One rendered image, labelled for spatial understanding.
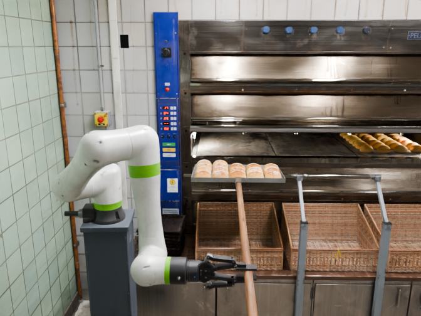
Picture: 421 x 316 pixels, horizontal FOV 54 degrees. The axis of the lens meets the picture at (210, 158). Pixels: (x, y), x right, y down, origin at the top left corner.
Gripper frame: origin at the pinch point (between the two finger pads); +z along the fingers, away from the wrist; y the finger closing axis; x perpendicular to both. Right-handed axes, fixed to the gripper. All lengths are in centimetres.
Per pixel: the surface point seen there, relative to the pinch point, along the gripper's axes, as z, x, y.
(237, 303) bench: 2, -100, 83
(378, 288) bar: 86, -95, 66
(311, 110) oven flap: 52, -155, -32
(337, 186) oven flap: 74, -154, 22
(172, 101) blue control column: -43, -152, -38
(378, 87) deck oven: 95, -156, -48
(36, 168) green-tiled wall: -121, -109, -2
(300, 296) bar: 40, -95, 72
